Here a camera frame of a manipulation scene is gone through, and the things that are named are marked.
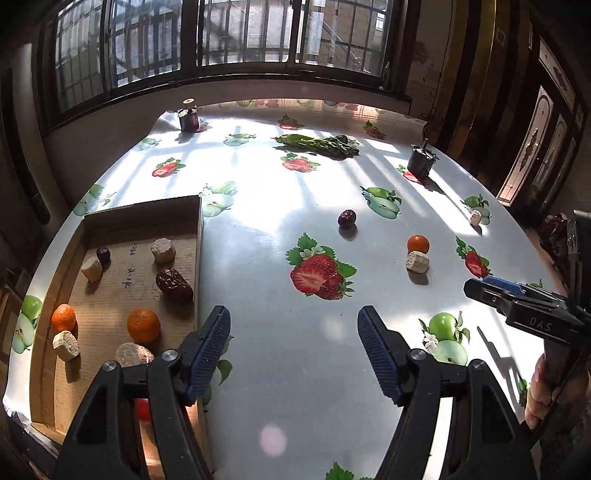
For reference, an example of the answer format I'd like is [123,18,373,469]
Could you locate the brown wrinkled red date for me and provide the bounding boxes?
[156,267,195,303]

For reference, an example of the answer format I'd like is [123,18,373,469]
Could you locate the person's right hand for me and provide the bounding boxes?
[524,353,561,430]

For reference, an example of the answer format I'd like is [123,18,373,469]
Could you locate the small orange kumquat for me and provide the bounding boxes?
[51,304,77,333]

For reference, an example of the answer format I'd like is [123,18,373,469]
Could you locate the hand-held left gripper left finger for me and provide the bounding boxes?
[55,305,232,480]

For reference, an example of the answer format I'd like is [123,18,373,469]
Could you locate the round pinkish cake chunk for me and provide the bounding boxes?
[115,342,156,367]

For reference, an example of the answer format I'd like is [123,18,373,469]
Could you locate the green leafy vegetable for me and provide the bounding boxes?
[271,134,361,160]

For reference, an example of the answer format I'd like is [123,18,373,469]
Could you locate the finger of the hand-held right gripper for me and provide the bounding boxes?
[482,275,527,296]
[464,278,522,317]

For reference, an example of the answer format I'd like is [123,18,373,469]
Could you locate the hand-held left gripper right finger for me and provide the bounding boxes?
[357,305,541,480]

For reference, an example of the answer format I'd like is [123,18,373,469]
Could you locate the fruit printed tablecloth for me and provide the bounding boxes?
[2,98,568,480]

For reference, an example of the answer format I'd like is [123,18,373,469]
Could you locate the dark carved wooden furniture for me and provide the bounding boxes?
[538,213,573,273]

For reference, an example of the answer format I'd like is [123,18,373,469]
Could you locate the square beige cake chunk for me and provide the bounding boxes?
[81,257,103,283]

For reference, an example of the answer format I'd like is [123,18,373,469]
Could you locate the shallow cardboard box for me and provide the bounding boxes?
[28,195,214,480]

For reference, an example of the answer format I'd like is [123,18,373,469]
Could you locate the beige cylindrical cake chunk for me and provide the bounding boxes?
[406,250,430,274]
[52,330,81,362]
[151,237,177,264]

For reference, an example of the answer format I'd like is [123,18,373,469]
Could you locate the wooden glazed door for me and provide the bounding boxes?
[496,37,583,206]

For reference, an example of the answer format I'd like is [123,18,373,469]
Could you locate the barred window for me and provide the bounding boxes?
[39,0,411,127]

